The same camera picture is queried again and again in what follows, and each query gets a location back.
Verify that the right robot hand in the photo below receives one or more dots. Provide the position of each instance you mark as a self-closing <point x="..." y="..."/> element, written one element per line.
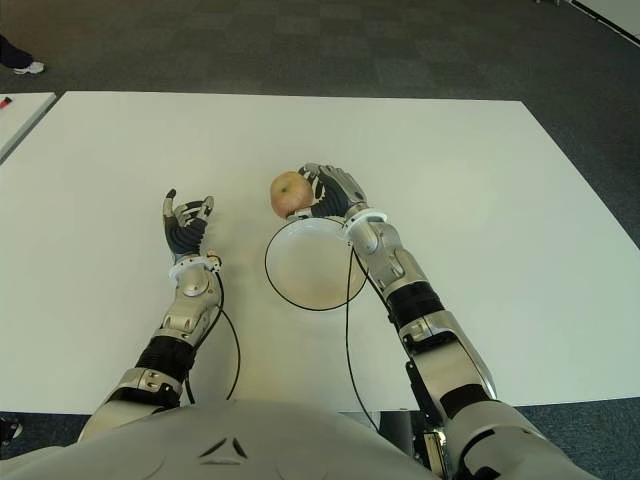
<point x="340" y="192"/>

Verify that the red and black marker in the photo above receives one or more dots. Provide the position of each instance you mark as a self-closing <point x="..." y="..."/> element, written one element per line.
<point x="6" y="102"/>

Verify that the black stand part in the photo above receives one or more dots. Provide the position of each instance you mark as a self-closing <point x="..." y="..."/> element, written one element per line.
<point x="9" y="429"/>

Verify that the white board panel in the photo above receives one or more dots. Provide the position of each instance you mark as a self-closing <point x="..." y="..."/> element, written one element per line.
<point x="615" y="16"/>

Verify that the yellow-red apple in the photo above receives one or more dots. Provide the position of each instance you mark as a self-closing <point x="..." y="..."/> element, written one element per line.
<point x="290" y="192"/>

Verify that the black support frame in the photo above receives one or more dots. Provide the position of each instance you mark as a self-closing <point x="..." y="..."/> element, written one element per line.
<point x="400" y="430"/>

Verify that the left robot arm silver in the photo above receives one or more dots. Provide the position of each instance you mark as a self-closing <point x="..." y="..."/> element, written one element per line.
<point x="180" y="320"/>

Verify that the person leg dark trousers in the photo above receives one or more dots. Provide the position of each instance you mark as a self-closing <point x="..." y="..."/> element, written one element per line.
<point x="11" y="52"/>

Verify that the white sneaker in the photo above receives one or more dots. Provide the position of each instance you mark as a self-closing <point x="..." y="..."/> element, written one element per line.
<point x="29" y="68"/>

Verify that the grey robot torso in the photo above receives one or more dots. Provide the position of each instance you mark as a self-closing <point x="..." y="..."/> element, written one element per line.
<point x="225" y="440"/>

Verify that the white plate black rim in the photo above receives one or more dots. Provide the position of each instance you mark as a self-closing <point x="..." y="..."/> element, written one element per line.
<point x="310" y="265"/>

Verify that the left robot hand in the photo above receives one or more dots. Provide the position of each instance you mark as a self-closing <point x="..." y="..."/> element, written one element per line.
<point x="185" y="232"/>

